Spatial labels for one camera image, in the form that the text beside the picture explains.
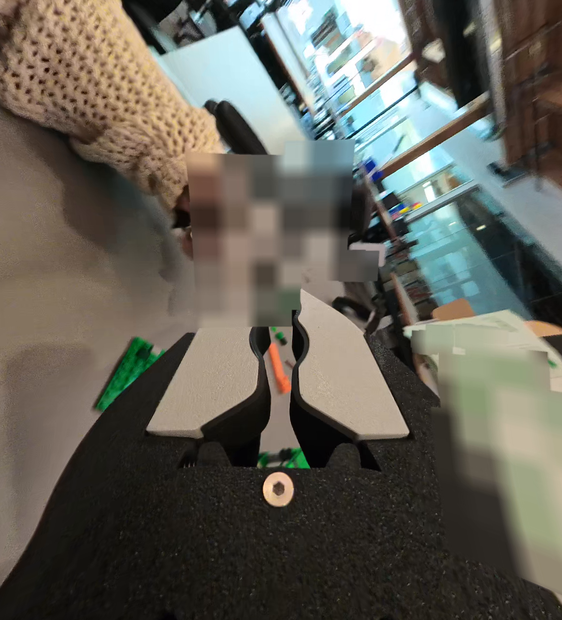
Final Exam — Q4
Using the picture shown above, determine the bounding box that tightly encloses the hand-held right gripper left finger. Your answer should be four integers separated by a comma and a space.
146, 327, 272, 467

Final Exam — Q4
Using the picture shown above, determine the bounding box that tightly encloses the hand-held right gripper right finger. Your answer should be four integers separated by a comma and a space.
290, 290, 411, 469

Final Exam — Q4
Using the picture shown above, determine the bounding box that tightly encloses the green lego base plate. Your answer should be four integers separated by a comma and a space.
94, 336, 165, 412

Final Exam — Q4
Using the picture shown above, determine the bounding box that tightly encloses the person's left forearm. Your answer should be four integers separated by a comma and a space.
0, 0, 224, 216

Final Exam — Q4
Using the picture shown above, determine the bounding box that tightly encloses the green lego piece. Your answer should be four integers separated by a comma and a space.
257, 448, 311, 470

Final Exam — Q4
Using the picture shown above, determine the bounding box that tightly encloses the lego instruction booklet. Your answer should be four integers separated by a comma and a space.
402, 310, 562, 395

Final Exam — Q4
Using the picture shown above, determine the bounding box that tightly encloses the orange brick separator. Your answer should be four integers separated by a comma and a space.
268, 341, 292, 394

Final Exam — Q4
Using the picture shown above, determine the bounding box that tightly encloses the large glass window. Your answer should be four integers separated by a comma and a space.
271, 0, 534, 315

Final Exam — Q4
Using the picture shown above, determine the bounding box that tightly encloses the black office chair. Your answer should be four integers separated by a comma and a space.
203, 99, 269, 156

